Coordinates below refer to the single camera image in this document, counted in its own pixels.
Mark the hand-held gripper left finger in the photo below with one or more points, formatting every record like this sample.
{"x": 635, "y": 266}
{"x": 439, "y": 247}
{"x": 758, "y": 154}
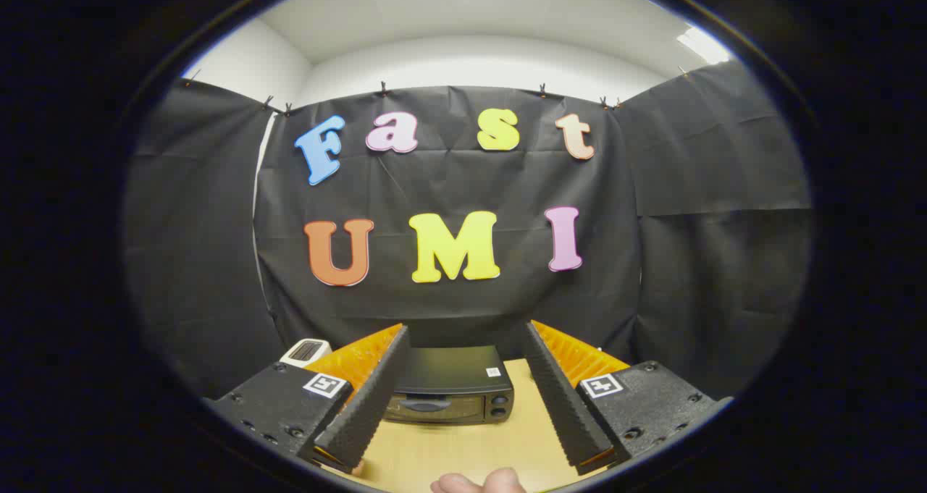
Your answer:
{"x": 373, "y": 399}

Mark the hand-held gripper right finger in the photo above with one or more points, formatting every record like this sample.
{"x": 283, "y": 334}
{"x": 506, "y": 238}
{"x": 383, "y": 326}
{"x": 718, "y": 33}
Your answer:
{"x": 561, "y": 399}

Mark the black toaster oven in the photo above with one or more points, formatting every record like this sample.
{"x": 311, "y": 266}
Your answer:
{"x": 449, "y": 377}

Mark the white pop-up toaster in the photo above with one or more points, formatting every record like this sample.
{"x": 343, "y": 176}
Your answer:
{"x": 304, "y": 352}

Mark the row of dark cloth clips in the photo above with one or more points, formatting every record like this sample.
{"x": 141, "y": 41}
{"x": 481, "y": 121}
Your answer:
{"x": 383, "y": 88}

